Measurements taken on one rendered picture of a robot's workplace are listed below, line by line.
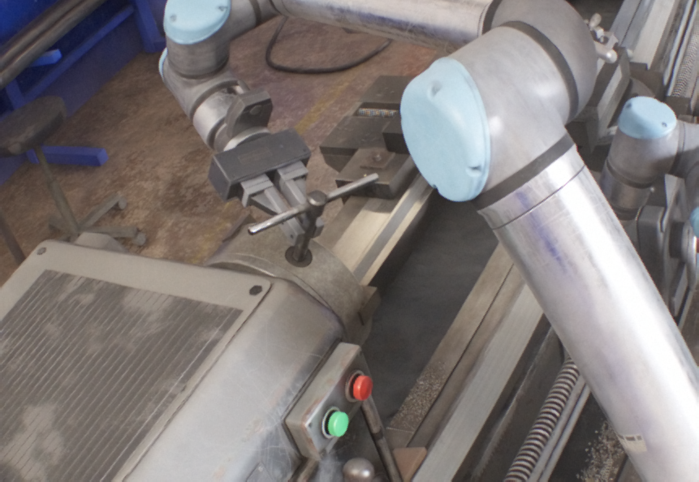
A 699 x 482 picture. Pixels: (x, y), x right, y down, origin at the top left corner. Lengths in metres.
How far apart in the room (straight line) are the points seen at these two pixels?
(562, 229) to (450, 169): 0.11
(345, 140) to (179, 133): 2.30
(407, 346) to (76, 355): 0.90
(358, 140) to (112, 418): 1.30
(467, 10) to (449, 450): 0.74
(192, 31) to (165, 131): 3.22
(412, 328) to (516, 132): 1.10
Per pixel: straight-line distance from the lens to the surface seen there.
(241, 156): 1.39
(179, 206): 3.99
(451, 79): 0.89
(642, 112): 1.52
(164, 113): 4.73
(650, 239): 1.98
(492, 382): 1.65
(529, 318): 1.74
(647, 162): 1.53
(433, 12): 1.12
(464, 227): 2.16
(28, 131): 3.64
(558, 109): 0.94
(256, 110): 1.38
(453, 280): 2.04
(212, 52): 1.40
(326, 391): 1.09
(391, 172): 2.10
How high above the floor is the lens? 2.01
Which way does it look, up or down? 34 degrees down
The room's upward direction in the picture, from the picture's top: 20 degrees counter-clockwise
